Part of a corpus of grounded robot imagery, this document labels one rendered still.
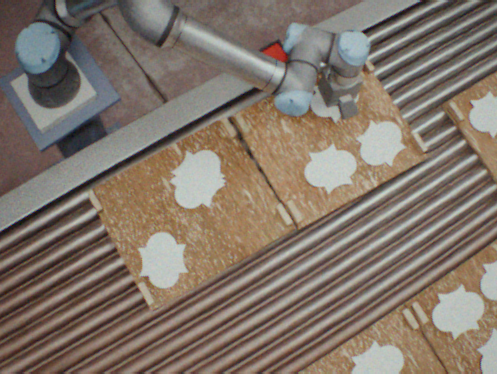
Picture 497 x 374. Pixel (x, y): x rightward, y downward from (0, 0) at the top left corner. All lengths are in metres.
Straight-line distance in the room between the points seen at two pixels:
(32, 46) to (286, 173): 0.72
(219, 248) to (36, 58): 0.66
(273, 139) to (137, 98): 1.19
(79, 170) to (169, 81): 1.17
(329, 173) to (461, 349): 0.56
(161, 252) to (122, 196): 0.18
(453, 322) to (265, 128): 0.70
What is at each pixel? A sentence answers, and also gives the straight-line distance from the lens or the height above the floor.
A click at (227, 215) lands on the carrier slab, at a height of 0.94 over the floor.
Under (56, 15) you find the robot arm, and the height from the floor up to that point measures 1.12.
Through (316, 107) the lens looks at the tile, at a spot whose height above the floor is 0.96.
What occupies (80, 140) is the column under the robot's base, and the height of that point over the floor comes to 0.66.
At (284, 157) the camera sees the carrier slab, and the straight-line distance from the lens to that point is 1.75.
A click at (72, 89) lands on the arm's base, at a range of 1.87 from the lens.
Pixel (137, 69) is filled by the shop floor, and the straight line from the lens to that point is 2.93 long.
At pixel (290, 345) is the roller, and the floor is 0.92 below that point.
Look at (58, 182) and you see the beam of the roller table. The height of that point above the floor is 0.91.
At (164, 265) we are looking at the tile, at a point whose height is 0.95.
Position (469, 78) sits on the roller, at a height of 0.92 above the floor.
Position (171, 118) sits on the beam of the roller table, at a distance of 1.81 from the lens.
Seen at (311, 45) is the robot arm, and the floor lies 1.24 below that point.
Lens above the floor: 2.58
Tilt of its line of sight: 72 degrees down
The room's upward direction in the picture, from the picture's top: 9 degrees clockwise
